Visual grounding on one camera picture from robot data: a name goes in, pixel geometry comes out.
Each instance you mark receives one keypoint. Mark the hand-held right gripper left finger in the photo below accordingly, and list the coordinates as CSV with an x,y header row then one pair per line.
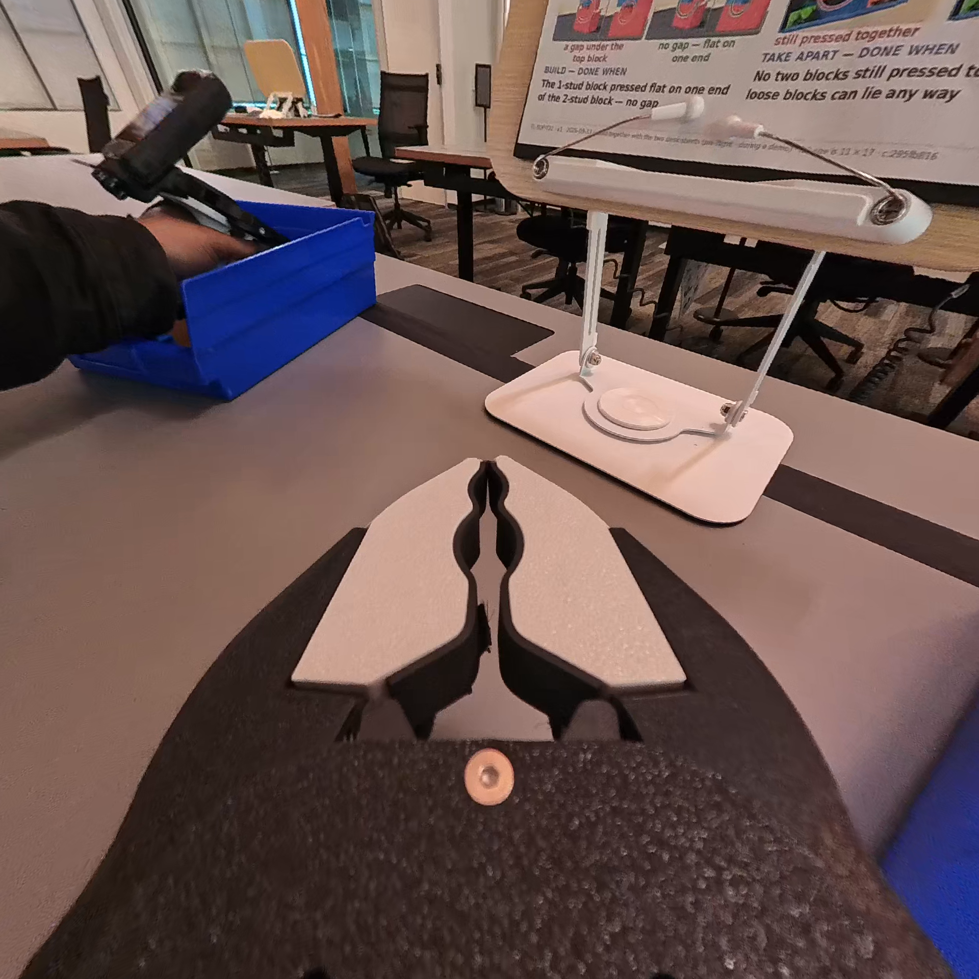
x,y
398,596

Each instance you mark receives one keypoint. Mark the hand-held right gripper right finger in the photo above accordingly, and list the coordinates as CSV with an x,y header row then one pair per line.
x,y
589,604

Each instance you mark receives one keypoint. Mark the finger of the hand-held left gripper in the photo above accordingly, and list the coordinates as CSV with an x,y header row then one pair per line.
x,y
195,212

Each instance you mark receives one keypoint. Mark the blue plastic bin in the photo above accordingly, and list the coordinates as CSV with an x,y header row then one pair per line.
x,y
275,306
941,864

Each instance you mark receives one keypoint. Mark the pile of mega blocks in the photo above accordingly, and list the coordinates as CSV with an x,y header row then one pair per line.
x,y
181,335

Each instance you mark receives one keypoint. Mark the person's left forearm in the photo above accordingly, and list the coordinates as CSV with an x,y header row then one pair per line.
x,y
76,290

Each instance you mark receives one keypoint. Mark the person's left hand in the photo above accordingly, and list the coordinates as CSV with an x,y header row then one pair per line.
x,y
195,248

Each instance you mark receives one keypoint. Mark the white base document stand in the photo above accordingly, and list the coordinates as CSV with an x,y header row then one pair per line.
x,y
650,451

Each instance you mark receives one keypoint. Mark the black backpack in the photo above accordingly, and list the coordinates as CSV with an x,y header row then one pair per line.
x,y
367,222

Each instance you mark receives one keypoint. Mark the printed instruction sheet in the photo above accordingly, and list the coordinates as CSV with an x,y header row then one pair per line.
x,y
765,84

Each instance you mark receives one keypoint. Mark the black wall panel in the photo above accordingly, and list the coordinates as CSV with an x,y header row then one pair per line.
x,y
483,84

